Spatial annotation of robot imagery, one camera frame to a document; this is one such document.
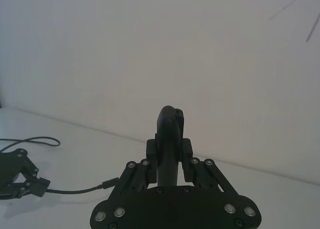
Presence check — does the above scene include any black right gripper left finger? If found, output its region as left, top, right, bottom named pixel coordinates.
left=107, top=138, right=159, bottom=204

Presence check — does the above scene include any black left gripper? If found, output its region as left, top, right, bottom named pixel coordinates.
left=0, top=149, right=51, bottom=202

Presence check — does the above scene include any thin dark robot cable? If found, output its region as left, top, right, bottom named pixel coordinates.
left=0, top=136, right=119, bottom=198

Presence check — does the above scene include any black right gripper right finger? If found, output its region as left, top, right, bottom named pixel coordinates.
left=178, top=137, right=241, bottom=198

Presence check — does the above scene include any white table cloth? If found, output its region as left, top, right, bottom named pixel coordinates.
left=0, top=105, right=320, bottom=229

